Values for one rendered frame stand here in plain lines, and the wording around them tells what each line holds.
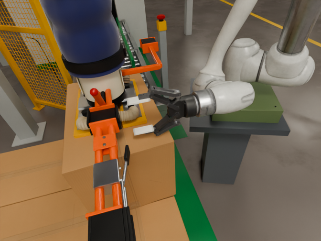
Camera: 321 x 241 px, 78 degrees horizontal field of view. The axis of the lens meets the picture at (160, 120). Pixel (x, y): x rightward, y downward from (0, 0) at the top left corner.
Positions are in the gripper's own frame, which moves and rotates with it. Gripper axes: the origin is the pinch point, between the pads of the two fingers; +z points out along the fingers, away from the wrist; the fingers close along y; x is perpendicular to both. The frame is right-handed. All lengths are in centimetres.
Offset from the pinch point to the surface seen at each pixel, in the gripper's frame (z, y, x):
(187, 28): -145, 91, 348
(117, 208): 7.6, -2.0, -29.6
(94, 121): 12.5, -1.6, 0.2
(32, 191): 61, 53, 21
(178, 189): -24, 107, 29
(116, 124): 5.9, -0.5, -2.3
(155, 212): -1, 53, -8
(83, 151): 20.4, 13.0, 2.6
